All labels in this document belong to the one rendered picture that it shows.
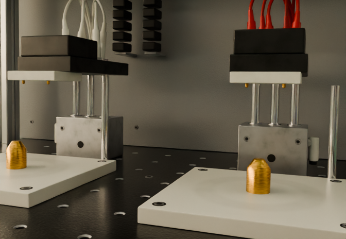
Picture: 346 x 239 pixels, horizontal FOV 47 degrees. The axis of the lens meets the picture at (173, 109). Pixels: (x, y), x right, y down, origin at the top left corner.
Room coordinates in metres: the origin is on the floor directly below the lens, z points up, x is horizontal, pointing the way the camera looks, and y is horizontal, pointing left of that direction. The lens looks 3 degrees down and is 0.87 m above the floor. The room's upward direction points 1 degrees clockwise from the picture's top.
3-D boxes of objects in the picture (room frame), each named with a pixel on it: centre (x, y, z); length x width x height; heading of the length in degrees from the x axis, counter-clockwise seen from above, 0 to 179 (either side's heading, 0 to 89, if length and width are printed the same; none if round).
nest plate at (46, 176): (0.40, 0.16, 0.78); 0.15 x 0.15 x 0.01; 71
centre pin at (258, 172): (0.32, -0.07, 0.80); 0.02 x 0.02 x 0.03
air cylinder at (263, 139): (0.46, -0.12, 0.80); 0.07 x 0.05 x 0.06; 71
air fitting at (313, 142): (0.44, -0.16, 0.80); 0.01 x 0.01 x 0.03; 71
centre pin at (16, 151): (0.40, 0.16, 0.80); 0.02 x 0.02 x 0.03
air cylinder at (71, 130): (0.54, 0.11, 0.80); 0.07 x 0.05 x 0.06; 71
